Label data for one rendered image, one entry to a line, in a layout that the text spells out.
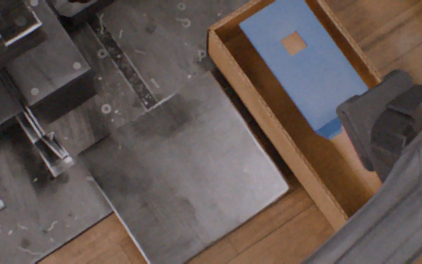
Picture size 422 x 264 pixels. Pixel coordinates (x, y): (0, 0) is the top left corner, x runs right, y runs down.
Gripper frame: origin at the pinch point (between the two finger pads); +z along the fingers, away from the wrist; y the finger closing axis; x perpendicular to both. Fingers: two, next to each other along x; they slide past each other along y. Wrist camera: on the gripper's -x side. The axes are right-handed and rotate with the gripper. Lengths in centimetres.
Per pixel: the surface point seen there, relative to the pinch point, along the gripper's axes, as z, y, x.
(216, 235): 6.4, -5.5, 16.7
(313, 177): 1.6, -3.8, 5.9
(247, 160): 8.8, -1.4, 9.4
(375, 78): 4.2, 0.3, -5.6
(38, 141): 9.7, 12.2, 26.7
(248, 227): 7.6, -7.4, 13.1
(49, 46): 13.8, 19.0, 20.6
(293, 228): 6.1, -9.6, 9.2
